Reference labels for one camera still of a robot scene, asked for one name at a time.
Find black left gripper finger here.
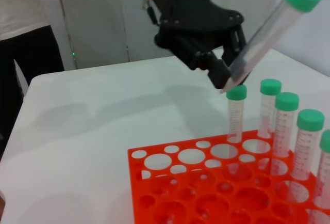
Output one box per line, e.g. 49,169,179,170
222,24,252,85
195,51,232,90

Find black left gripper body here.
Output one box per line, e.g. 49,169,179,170
146,0,245,70

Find orange plastic test tube rack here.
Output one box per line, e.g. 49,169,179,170
127,130,330,224

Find grey door panel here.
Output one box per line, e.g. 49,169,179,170
117,0,166,62
55,0,129,71

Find person white shirt black trousers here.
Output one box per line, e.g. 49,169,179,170
0,0,65,163

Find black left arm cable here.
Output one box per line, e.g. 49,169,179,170
141,0,160,26

